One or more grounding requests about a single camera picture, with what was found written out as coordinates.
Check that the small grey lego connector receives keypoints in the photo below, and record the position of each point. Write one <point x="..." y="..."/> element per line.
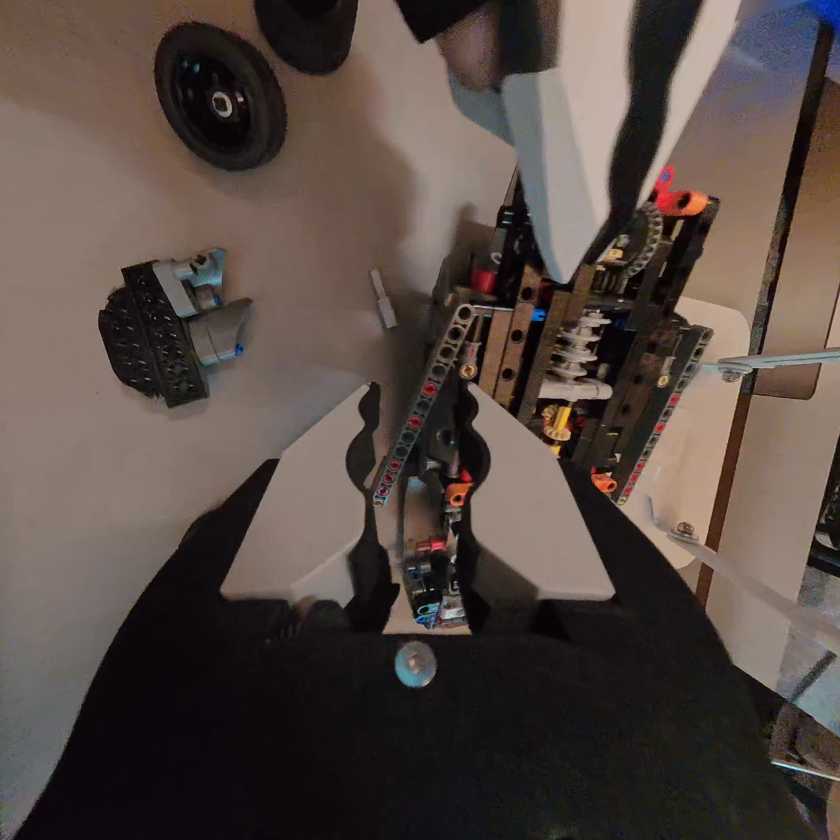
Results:
<point x="384" y="308"/>

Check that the black lego fender assembly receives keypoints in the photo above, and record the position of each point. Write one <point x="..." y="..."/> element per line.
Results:
<point x="151" y="341"/>

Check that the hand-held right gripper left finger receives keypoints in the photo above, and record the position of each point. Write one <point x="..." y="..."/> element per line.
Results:
<point x="295" y="525"/>

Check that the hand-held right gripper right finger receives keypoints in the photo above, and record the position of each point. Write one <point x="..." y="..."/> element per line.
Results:
<point x="538" y="525"/>

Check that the lego car chassis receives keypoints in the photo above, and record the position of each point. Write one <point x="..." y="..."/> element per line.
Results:
<point x="525" y="328"/>

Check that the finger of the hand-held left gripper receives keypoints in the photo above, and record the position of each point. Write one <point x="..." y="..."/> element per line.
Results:
<point x="564" y="164"/>
<point x="695" y="59"/>

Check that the black lego wheel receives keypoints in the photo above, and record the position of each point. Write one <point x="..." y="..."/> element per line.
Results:
<point x="305" y="46"/>
<point x="197" y="138"/>

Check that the white metal stand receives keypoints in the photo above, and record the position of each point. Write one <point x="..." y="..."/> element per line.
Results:
<point x="712" y="446"/>

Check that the person's left hand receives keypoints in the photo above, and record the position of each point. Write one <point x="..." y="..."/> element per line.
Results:
<point x="472" y="56"/>

